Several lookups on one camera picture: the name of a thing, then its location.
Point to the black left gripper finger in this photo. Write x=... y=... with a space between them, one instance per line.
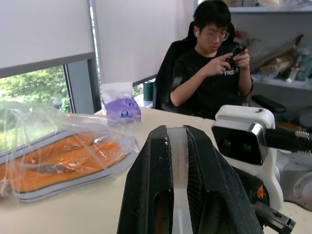
x=143 y=170

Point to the orange shoes in plastic bag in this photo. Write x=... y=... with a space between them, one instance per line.
x=48 y=117

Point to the man in black t-shirt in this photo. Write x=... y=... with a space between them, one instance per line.
x=202 y=90

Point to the clear bag of brown goods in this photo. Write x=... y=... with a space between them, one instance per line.
x=278 y=58

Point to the dark green tumbler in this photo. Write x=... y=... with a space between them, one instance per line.
x=148 y=90

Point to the grey window frame post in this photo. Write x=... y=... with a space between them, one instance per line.
x=81 y=85

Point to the white roller blind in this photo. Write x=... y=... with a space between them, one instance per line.
x=136 y=36
x=44 y=29

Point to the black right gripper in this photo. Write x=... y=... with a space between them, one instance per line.
x=253 y=187

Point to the black office chair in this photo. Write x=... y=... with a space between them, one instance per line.
x=165 y=78

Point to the purple tissue pack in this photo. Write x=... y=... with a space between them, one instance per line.
x=124 y=111

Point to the white and teal bottle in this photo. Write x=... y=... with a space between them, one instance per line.
x=298 y=67

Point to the man's right hand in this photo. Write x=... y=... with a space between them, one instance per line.
x=220 y=64

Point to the orange canvas shoe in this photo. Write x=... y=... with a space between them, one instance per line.
x=107 y=174
x=73 y=156

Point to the grey storage shelf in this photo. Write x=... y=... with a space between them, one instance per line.
x=273 y=22

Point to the black smartphone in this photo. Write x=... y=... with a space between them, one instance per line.
x=235 y=54

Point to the thin-rimmed glasses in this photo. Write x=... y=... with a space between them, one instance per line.
x=218 y=36

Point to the man's left hand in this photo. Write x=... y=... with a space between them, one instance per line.
x=242 y=59

